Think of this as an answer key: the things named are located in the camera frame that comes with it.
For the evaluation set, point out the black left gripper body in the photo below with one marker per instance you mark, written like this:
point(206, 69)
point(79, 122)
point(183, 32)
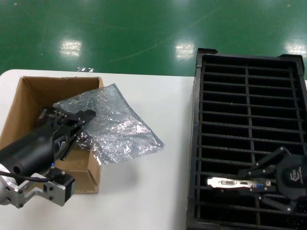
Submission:
point(31, 151)

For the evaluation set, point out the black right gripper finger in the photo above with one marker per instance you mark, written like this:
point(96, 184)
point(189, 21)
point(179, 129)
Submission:
point(263, 170)
point(273, 201)

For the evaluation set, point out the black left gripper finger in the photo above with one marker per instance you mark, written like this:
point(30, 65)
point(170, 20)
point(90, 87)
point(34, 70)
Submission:
point(69, 117)
point(72, 143)

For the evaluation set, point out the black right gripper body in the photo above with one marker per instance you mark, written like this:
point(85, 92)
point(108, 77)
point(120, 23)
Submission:
point(295, 177)

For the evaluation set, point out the graphics card with silver bracket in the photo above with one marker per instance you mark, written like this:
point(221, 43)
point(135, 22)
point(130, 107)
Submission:
point(230, 183)

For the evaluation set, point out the silver antistatic bag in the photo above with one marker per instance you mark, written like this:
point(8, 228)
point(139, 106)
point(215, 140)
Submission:
point(115, 124)

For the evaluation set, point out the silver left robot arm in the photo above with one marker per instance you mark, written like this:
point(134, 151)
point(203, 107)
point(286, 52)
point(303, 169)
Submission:
point(6, 189)

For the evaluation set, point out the brown cardboard box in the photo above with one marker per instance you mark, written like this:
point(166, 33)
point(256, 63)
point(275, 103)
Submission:
point(36, 95)

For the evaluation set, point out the black slotted plastic container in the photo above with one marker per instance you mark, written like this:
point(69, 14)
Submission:
point(249, 107)

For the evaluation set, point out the small silver foil scrap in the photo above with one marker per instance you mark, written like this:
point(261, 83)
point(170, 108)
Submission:
point(85, 69)

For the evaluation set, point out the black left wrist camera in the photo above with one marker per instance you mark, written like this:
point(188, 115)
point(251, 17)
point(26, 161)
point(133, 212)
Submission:
point(68, 189)

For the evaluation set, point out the silver left camera mount bracket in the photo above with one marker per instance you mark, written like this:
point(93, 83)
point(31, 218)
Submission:
point(55, 194)

